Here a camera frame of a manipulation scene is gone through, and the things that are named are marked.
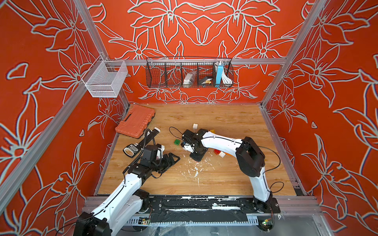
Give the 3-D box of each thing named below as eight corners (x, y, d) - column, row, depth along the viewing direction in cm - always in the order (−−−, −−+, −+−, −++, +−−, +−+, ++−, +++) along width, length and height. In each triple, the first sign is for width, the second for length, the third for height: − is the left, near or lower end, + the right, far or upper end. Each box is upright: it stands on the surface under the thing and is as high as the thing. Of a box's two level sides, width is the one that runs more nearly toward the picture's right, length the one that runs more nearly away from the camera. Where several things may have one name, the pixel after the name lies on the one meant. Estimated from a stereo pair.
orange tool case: (116, 132, 104) (114, 128, 100) (137, 108, 119) (135, 103, 116) (138, 140, 100) (136, 136, 96) (156, 113, 115) (155, 109, 111)
